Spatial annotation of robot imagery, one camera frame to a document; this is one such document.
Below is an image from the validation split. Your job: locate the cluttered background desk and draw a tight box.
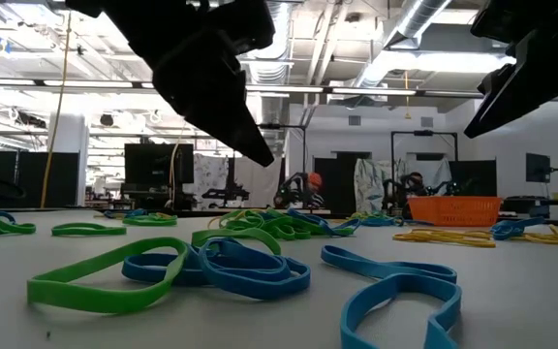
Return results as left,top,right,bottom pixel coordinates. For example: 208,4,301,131
84,186,198,212

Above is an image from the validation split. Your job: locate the person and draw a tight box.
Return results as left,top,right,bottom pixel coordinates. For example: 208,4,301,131
402,171,428,205
302,172,326,209

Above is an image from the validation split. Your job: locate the small monitor on arm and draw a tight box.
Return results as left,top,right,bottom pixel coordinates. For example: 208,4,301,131
524,152,552,184

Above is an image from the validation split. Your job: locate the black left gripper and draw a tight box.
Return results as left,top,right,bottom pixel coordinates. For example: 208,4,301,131
113,0,275,168

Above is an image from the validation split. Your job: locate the black metal station frame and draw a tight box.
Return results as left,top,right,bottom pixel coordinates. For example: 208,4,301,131
389,129,459,195
232,123,308,209

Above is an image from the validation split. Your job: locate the dark background desk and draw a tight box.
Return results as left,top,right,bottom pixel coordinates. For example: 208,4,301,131
501,195,558,219

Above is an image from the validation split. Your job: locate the long ceiling light strip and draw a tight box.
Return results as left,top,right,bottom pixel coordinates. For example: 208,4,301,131
0,77,483,101

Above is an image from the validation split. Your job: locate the orange plastic basket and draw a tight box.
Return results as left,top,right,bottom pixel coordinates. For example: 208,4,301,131
407,195,503,228

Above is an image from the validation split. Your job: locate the yellow power cable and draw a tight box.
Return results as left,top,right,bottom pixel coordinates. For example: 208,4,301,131
39,12,75,210

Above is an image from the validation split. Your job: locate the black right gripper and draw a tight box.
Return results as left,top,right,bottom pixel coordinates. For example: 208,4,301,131
463,0,558,139

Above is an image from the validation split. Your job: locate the patterned white cloth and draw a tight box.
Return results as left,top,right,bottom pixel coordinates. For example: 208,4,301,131
194,153,231,210
354,158,404,214

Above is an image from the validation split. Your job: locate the yellow hanging cable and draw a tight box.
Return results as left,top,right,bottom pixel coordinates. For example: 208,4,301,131
168,123,188,203

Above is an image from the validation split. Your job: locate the black computer monitor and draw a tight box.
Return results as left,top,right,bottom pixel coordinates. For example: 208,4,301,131
123,143,196,193

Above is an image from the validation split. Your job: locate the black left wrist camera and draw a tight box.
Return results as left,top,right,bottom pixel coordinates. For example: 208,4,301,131
210,0,277,54

